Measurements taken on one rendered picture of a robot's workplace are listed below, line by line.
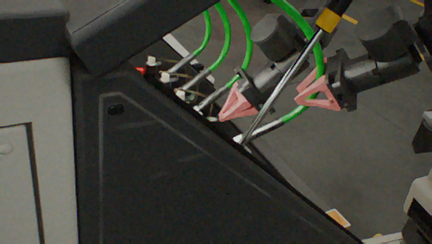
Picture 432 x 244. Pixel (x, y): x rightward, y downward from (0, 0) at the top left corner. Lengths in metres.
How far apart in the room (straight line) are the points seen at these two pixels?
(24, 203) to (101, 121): 0.09
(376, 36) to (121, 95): 0.43
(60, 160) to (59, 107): 0.05
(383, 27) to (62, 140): 0.48
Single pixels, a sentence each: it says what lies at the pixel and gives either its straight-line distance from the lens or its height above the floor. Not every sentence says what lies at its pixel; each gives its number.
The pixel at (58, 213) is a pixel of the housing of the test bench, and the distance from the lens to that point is 0.40.
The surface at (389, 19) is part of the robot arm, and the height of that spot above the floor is 1.41.
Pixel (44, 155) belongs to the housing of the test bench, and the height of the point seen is 1.39.
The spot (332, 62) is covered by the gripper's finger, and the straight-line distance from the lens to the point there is 0.78.
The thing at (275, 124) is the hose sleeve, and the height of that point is 1.17.
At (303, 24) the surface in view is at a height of 1.36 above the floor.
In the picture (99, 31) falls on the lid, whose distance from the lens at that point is 0.29.
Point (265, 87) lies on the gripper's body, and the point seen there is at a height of 1.21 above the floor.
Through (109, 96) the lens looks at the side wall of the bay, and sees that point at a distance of 0.34.
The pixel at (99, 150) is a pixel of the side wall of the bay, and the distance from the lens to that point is 0.37.
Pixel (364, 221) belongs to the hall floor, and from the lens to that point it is 2.50.
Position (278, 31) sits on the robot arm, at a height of 1.32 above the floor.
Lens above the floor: 1.61
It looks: 34 degrees down
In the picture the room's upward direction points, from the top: 10 degrees clockwise
